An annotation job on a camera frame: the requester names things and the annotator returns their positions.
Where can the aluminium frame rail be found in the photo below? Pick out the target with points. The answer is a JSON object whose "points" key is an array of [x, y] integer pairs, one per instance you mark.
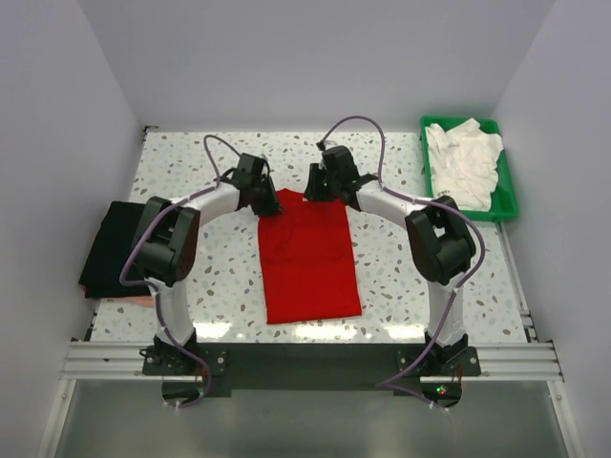
{"points": [[226, 301]]}

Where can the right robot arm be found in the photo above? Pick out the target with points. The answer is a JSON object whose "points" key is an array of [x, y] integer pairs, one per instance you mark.
{"points": [[442, 246]]}

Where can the white t-shirt in bin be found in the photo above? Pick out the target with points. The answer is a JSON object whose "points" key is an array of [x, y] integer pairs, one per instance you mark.
{"points": [[463, 164]]}

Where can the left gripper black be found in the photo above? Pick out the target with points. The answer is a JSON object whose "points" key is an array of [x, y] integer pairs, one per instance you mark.
{"points": [[273, 205]]}

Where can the red t-shirt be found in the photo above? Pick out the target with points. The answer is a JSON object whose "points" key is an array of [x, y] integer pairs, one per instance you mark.
{"points": [[307, 262]]}

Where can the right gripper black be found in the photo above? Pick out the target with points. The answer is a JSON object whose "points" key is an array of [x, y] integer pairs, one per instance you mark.
{"points": [[313, 192]]}

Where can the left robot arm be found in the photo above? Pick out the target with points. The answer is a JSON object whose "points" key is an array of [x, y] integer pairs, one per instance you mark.
{"points": [[165, 250]]}

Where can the black folded t-shirt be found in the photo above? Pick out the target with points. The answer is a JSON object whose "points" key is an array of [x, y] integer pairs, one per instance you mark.
{"points": [[110, 250]]}

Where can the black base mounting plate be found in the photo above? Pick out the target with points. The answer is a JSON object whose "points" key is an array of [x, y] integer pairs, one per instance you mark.
{"points": [[219, 369]]}

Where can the pink folded t-shirt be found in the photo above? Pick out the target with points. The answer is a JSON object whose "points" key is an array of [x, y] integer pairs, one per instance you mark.
{"points": [[146, 301]]}

